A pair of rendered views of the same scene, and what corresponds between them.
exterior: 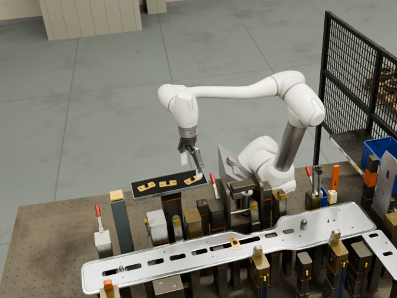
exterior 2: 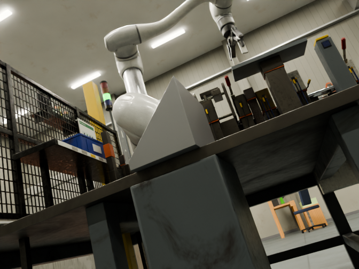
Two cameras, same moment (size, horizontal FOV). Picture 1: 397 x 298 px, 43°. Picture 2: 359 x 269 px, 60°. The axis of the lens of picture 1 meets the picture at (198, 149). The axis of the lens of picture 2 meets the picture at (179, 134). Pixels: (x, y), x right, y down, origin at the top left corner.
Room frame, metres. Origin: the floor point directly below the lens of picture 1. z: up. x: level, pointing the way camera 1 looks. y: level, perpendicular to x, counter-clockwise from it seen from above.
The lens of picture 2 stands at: (3.42, 0.16, 0.43)
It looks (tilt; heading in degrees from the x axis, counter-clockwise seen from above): 20 degrees up; 201
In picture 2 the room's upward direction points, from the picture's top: 17 degrees counter-clockwise
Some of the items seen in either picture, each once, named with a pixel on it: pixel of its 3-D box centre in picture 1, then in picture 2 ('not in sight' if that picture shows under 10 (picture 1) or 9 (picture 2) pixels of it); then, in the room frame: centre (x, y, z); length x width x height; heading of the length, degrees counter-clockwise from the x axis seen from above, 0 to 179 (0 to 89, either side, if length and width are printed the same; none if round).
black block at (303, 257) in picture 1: (303, 282); not in sight; (1.54, -0.44, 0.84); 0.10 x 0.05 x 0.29; 12
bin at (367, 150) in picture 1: (390, 164); (85, 154); (2.05, -0.98, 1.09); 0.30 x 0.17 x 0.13; 9
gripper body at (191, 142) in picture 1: (189, 142); (231, 35); (1.96, 0.04, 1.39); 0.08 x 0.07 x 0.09; 31
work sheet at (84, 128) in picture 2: not in sight; (88, 142); (1.78, -1.15, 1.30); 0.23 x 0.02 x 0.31; 12
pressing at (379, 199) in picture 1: (384, 184); (124, 141); (1.80, -0.85, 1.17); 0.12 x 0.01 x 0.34; 12
